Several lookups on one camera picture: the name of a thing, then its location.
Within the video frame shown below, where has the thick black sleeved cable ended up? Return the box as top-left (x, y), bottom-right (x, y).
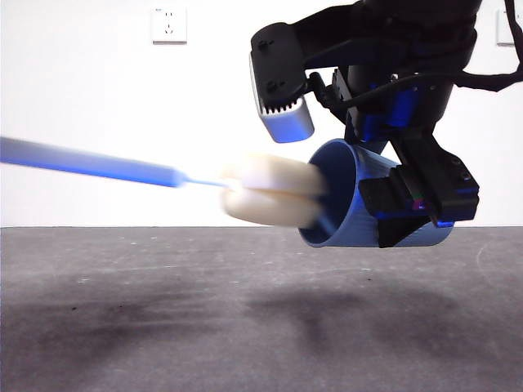
top-left (455, 0), bottom-right (523, 93)

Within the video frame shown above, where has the grey-handled sponge cup brush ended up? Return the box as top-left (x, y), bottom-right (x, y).
top-left (0, 136), bottom-right (329, 228)

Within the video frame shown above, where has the thin black camera cable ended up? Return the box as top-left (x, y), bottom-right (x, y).
top-left (308, 71), bottom-right (450, 112)

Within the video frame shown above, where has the white wall socket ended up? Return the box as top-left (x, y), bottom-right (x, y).
top-left (495, 8), bottom-right (517, 47)
top-left (151, 7), bottom-right (189, 46)

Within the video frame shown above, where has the blue ribbed plastic cup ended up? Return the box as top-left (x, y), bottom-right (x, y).
top-left (297, 138), bottom-right (456, 250)

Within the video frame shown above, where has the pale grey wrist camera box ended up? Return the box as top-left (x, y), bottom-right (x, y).
top-left (248, 23), bottom-right (316, 145)

